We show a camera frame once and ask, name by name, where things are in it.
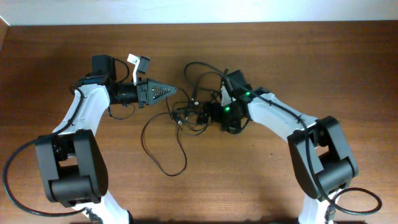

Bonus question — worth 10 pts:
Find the thick black USB cable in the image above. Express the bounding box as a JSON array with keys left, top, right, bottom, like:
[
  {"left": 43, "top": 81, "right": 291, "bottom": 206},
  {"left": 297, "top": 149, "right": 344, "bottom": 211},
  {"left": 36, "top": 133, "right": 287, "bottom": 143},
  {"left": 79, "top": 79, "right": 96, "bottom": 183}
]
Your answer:
[{"left": 164, "top": 86, "right": 218, "bottom": 136}]

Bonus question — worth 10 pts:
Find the thin black cable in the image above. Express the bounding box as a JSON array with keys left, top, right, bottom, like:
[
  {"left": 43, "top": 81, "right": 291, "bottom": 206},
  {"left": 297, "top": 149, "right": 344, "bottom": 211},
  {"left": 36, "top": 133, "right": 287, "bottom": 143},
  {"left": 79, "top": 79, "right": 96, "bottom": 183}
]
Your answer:
[{"left": 141, "top": 67, "right": 230, "bottom": 177}]

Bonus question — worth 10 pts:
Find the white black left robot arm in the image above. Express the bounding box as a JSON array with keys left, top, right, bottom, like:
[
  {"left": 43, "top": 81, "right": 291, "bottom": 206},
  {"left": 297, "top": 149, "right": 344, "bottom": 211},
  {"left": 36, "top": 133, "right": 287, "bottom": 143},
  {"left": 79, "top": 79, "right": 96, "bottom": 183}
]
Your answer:
[{"left": 35, "top": 78, "right": 177, "bottom": 223}]

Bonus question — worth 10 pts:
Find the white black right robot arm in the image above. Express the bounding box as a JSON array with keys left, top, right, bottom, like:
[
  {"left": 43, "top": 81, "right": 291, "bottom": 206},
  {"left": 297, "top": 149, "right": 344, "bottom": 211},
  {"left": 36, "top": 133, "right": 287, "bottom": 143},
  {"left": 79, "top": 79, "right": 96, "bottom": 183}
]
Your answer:
[{"left": 197, "top": 87, "right": 359, "bottom": 223}]

